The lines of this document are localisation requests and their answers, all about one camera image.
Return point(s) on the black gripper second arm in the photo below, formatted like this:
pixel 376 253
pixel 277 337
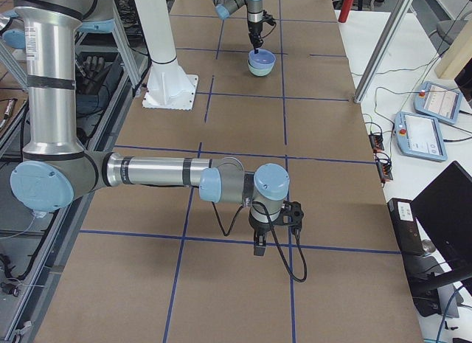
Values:
pixel 259 229

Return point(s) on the black gripper first arm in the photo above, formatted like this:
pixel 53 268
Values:
pixel 254 28

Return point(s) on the blue bowl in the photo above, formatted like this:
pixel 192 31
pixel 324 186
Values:
pixel 261 59

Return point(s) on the green ceramic bowl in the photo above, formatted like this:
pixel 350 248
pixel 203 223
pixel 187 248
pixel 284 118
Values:
pixel 260 72

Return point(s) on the red cylinder bottle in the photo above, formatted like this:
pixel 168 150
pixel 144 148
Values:
pixel 345 10

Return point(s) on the black orange connector module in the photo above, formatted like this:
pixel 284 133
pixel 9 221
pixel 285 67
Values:
pixel 377 142

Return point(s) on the black box device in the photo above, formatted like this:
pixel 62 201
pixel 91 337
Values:
pixel 429 284

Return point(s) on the near teach pendant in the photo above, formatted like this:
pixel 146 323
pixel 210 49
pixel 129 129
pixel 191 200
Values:
pixel 419 136

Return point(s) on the teach pendant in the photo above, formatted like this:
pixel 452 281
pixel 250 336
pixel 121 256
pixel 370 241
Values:
pixel 419 136
pixel 438 101

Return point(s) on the black laptop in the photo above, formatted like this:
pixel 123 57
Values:
pixel 443 209

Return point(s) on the far teach pendant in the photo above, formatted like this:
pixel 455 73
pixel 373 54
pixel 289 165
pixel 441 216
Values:
pixel 438 101

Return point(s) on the white pedestal column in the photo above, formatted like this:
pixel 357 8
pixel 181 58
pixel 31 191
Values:
pixel 168 86

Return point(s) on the aluminium frame post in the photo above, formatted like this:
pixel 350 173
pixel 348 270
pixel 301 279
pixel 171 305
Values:
pixel 392 26

